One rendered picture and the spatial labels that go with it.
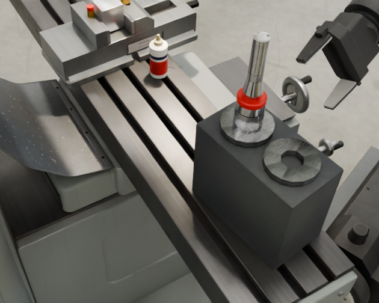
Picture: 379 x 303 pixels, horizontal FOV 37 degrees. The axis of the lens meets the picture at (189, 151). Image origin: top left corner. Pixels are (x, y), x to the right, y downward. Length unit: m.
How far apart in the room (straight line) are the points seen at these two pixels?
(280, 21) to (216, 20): 0.34
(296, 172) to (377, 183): 0.78
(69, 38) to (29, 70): 1.52
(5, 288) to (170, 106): 0.53
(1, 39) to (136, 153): 1.97
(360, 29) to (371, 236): 0.69
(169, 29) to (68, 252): 0.58
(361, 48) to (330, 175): 0.21
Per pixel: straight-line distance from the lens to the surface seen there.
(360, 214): 1.57
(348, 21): 0.95
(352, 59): 0.95
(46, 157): 1.19
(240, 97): 0.89
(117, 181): 1.27
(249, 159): 0.90
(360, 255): 1.47
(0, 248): 1.22
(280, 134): 0.95
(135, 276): 1.66
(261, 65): 0.84
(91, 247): 1.44
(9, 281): 1.31
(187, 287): 1.82
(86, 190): 1.27
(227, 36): 2.98
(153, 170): 1.12
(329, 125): 2.60
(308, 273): 1.02
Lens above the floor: 1.81
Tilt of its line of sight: 49 degrees down
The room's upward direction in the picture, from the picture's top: 3 degrees clockwise
